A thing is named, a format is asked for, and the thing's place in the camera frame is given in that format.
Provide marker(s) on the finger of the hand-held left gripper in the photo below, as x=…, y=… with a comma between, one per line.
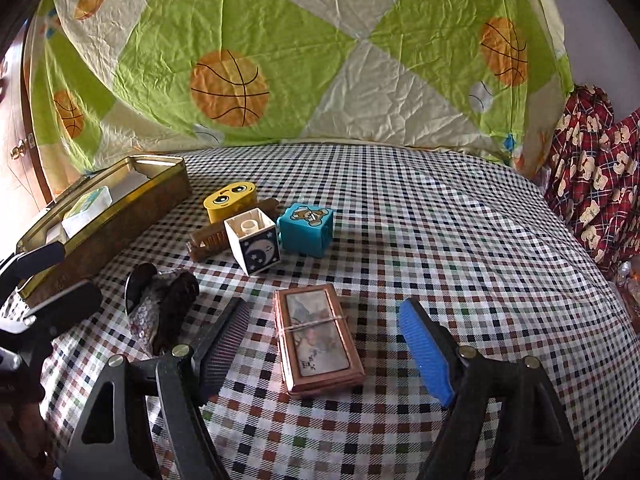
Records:
x=67, y=305
x=40, y=261

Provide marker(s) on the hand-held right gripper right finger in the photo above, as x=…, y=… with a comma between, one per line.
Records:
x=430, y=355

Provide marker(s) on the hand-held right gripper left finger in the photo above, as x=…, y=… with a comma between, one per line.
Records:
x=222, y=345

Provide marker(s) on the small plain white box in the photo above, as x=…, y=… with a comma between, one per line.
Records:
x=56, y=233

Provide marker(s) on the green label white box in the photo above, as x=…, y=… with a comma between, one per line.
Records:
x=87, y=207

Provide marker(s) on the gold tin box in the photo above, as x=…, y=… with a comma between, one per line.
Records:
x=110, y=230

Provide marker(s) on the brown card deck box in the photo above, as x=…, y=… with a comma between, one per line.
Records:
x=315, y=340

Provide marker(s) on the white moon toy block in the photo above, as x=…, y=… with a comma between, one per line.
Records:
x=260, y=252

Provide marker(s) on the brown comb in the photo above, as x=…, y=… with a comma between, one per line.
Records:
x=205, y=240

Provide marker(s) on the blue bear toy block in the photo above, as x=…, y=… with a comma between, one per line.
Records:
x=305, y=230

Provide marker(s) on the yellow face toy block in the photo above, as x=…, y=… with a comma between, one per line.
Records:
x=230, y=200

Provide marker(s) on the checked tablecloth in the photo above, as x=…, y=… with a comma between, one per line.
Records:
x=450, y=260

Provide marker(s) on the brown wooden door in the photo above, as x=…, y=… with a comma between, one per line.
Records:
x=20, y=110

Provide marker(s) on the red bear print cloth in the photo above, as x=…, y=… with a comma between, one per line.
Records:
x=600, y=175

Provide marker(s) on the basketball print bedsheet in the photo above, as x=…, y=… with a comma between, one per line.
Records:
x=350, y=85

